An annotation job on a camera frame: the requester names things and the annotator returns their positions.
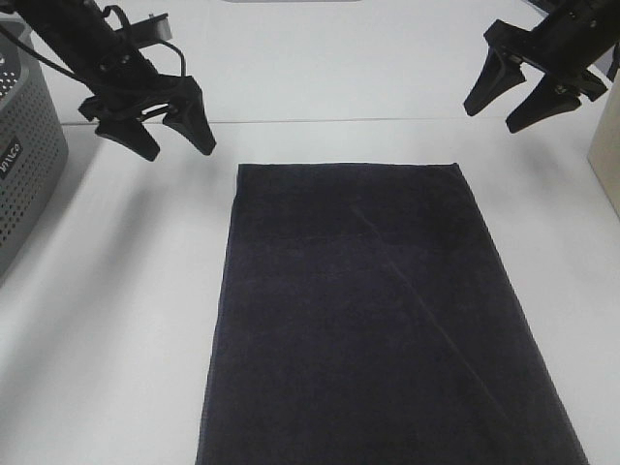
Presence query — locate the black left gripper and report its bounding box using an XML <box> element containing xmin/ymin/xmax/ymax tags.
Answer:
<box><xmin>78</xmin><ymin>47</ymin><xmax>216</xmax><ymax>162</ymax></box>

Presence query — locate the beige box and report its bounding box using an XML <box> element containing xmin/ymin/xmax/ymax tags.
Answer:
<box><xmin>588</xmin><ymin>75</ymin><xmax>620</xmax><ymax>216</ymax></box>

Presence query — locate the dark navy towel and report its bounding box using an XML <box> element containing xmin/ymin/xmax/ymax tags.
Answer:
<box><xmin>197</xmin><ymin>164</ymin><xmax>587</xmax><ymax>464</ymax></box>

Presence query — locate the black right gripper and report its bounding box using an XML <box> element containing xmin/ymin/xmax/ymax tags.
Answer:
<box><xmin>464</xmin><ymin>0</ymin><xmax>619</xmax><ymax>133</ymax></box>

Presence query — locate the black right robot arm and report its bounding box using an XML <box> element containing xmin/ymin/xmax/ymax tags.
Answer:
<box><xmin>464</xmin><ymin>1</ymin><xmax>619</xmax><ymax>134</ymax></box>

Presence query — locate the grey perforated plastic basket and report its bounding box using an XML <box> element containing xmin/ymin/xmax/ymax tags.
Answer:
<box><xmin>1</xmin><ymin>16</ymin><xmax>69</xmax><ymax>275</ymax></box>

